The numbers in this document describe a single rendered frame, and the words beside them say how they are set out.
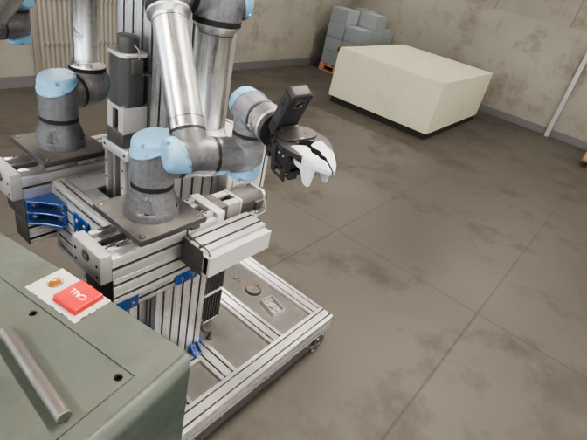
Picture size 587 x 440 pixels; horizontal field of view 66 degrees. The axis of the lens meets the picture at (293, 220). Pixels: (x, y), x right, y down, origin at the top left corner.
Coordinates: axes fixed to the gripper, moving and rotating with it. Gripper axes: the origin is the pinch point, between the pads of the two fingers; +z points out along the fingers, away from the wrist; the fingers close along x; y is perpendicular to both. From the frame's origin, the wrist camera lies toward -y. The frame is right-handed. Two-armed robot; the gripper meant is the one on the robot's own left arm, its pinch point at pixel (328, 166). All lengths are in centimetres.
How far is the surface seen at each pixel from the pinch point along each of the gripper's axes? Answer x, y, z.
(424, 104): -394, 168, -354
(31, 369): 49, 24, 1
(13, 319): 51, 26, -12
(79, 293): 40, 26, -15
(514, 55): -662, 147, -442
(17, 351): 50, 24, -3
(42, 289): 46, 27, -19
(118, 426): 39.2, 28.3, 12.6
